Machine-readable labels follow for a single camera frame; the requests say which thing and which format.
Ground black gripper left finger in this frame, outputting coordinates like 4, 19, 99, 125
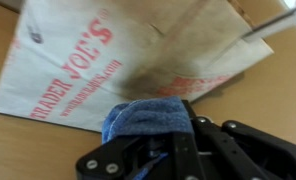
76, 131, 176, 180

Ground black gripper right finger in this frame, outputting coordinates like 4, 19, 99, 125
174, 99, 296, 180

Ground blue denim jeans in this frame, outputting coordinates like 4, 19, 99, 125
101, 96, 194, 180

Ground Trader Joe's paper bag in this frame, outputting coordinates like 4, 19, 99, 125
0, 0, 275, 133

